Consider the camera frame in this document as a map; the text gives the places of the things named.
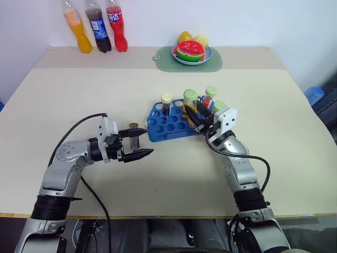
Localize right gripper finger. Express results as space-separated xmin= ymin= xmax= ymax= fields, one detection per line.
xmin=195 ymin=100 xmax=214 ymax=121
xmin=184 ymin=103 xmax=203 ymax=130

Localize bumpy yellow toy fruit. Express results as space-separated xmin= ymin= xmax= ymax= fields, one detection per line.
xmin=193 ymin=34 xmax=211 ymax=48

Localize black chair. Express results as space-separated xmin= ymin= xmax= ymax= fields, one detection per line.
xmin=312 ymin=78 xmax=337 ymax=146

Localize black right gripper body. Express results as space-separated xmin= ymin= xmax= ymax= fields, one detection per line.
xmin=195 ymin=114 xmax=221 ymax=137

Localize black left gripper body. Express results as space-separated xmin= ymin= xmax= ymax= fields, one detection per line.
xmin=106 ymin=131 xmax=126 ymax=162

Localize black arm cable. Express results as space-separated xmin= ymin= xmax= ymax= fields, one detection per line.
xmin=48 ymin=113 xmax=113 ymax=253
xmin=204 ymin=131 xmax=271 ymax=193

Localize green cutting board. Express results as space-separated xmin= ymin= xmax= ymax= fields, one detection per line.
xmin=153 ymin=45 xmax=223 ymax=73

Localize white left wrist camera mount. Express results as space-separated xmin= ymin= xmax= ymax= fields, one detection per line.
xmin=97 ymin=116 xmax=119 ymax=163

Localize smooth yellow toy fruit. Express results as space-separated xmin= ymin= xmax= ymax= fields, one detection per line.
xmin=178 ymin=31 xmax=195 ymax=45

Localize dark cola bottle blue label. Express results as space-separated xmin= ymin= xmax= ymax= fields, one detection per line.
xmin=84 ymin=0 xmax=112 ymax=53

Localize brown test tube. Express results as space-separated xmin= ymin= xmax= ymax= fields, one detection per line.
xmin=127 ymin=121 xmax=141 ymax=154

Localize green-capped red test tube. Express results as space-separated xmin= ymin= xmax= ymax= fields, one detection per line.
xmin=202 ymin=86 xmax=219 ymax=109

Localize blue test tube rack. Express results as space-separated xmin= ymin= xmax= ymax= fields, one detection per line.
xmin=146 ymin=98 xmax=212 ymax=143

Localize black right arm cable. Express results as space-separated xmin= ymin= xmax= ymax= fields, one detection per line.
xmin=204 ymin=131 xmax=271 ymax=193

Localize orange soda bottle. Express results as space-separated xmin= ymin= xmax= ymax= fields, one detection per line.
xmin=62 ymin=0 xmax=93 ymax=54

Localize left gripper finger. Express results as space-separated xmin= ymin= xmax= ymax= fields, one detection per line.
xmin=118 ymin=128 xmax=148 ymax=139
xmin=122 ymin=148 xmax=154 ymax=163

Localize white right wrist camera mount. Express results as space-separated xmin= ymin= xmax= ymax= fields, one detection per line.
xmin=213 ymin=107 xmax=238 ymax=132

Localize toy watermelon slice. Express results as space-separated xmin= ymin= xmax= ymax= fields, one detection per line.
xmin=176 ymin=40 xmax=206 ymax=63

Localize light blue plate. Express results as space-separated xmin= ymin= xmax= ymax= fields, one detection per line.
xmin=171 ymin=43 xmax=213 ymax=66

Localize red soda bottle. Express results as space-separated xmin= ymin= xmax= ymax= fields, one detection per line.
xmin=105 ymin=0 xmax=129 ymax=53

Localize black metal stand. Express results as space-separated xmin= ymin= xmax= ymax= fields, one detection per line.
xmin=75 ymin=220 xmax=98 ymax=253

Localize green-capped yellow test tube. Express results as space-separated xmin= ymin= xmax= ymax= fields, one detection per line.
xmin=183 ymin=89 xmax=199 ymax=129

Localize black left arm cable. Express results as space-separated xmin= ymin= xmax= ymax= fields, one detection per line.
xmin=48 ymin=113 xmax=113 ymax=253

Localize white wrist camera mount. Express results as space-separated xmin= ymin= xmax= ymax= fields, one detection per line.
xmin=97 ymin=116 xmax=119 ymax=163
xmin=213 ymin=107 xmax=238 ymax=132

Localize blue plastic water bottle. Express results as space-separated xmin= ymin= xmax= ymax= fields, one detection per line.
xmin=304 ymin=86 xmax=325 ymax=106

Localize yellow-capped dark test tube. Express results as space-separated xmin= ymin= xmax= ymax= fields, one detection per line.
xmin=161 ymin=93 xmax=173 ymax=117

